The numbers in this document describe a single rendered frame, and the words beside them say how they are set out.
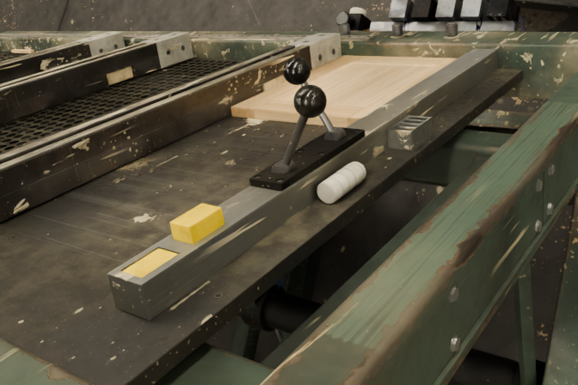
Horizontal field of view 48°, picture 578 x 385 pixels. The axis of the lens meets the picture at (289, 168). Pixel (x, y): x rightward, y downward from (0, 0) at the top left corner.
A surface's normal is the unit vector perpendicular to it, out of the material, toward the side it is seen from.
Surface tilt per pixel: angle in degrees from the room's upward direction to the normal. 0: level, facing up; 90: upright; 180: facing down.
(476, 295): 90
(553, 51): 32
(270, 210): 90
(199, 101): 90
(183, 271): 90
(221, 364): 58
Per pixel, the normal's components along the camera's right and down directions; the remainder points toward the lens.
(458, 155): -0.58, 0.36
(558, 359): -0.56, -0.18
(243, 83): 0.80, 0.12
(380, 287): -0.12, -0.92
